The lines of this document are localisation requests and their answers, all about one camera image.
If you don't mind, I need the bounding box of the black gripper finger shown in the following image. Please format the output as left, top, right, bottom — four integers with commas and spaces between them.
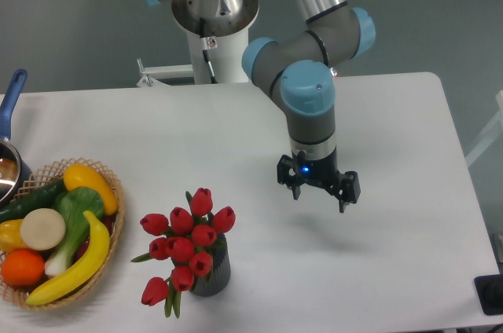
277, 155, 303, 200
325, 171, 361, 214

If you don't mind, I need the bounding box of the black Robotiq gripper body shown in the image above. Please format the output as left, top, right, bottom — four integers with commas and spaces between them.
293, 150, 340, 191

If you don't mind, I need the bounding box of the red tulip bouquet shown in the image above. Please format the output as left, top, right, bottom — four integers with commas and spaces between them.
131, 188, 236, 318

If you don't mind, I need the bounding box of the dark grey ribbed vase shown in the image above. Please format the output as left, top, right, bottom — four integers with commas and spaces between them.
190, 233, 231, 297

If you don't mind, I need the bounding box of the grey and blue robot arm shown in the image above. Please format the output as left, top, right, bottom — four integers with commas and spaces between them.
139, 0, 376, 209

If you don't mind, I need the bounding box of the black device at table edge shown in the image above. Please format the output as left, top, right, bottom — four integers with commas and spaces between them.
474, 274, 503, 316

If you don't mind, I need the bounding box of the yellow lemon squash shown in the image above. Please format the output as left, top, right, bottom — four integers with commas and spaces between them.
63, 163, 118, 216

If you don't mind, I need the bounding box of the green bok choy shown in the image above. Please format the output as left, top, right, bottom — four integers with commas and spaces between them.
45, 187, 104, 278

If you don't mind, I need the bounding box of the woven wicker basket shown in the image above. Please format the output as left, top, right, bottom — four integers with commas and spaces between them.
1, 158, 125, 311

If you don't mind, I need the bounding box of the yellow banana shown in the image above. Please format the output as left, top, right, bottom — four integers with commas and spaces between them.
26, 210, 110, 306

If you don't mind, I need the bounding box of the green cucumber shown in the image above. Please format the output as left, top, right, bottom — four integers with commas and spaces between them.
1, 178, 67, 223

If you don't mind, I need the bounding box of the beige round mushroom slice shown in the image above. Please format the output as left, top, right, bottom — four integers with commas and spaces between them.
20, 208, 66, 251

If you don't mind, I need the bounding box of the orange fruit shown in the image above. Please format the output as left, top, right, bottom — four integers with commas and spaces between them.
1, 249, 45, 287

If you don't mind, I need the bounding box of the yellow bell pepper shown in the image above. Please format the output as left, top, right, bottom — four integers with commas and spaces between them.
0, 219, 28, 253

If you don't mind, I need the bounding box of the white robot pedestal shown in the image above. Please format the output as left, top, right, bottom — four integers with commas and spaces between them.
137, 0, 259, 86

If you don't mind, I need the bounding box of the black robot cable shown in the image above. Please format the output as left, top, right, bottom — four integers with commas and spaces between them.
198, 17, 218, 85

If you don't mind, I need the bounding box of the white frame at right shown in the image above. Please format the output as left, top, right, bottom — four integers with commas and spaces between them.
465, 90, 502, 167

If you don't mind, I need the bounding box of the blue handled saucepan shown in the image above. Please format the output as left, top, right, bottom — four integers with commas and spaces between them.
1, 69, 31, 208

